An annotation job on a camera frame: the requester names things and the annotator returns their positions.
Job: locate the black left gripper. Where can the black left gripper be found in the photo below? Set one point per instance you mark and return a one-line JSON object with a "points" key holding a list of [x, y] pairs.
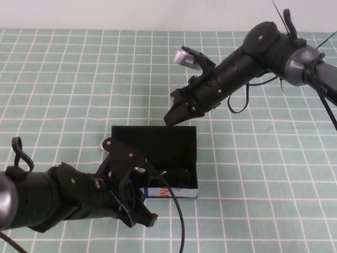
{"points": [[118, 200]]}

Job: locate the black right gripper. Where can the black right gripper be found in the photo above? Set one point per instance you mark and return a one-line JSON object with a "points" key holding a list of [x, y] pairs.
{"points": [[205, 92]]}

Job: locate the black printed glasses case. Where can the black printed glasses case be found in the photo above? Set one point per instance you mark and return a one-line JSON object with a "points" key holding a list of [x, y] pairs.
{"points": [[158, 147]]}

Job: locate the black framed glasses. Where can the black framed glasses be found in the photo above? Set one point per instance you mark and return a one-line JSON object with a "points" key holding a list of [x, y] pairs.
{"points": [[179, 176]]}

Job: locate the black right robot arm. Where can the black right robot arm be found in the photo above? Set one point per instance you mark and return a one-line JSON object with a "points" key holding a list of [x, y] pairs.
{"points": [[252, 63]]}

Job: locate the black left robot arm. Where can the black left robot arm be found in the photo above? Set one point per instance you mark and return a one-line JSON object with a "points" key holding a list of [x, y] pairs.
{"points": [[39, 200]]}

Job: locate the green white checked tablecloth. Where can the green white checked tablecloth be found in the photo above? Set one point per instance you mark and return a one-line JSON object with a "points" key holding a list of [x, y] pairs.
{"points": [[79, 79]]}

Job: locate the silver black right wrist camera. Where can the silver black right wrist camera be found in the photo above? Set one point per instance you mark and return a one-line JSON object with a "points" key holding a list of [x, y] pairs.
{"points": [[181, 56]]}

